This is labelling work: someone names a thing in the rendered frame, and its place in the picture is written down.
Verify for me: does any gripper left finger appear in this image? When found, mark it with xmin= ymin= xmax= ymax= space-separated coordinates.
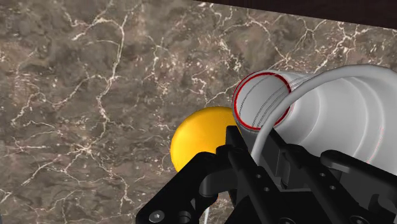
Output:
xmin=135 ymin=125 xmax=299 ymax=224

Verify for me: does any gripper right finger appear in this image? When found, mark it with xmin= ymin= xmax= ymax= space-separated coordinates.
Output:
xmin=280 ymin=143 xmax=397 ymax=224

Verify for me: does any yellow ball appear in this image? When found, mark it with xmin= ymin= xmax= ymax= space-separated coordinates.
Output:
xmin=169 ymin=106 xmax=242 ymax=174

